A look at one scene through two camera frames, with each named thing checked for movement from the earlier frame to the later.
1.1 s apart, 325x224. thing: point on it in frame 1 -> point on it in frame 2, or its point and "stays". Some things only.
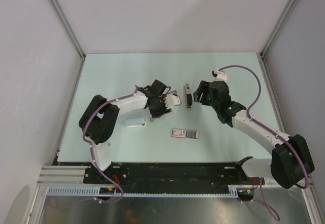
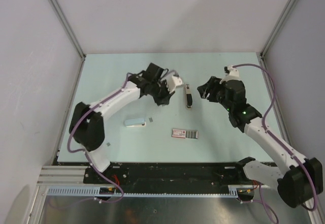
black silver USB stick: x=189 y=96 stays
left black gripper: x=156 y=114 -> x=165 y=99
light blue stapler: x=135 y=122 stays
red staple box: x=182 y=133 stays
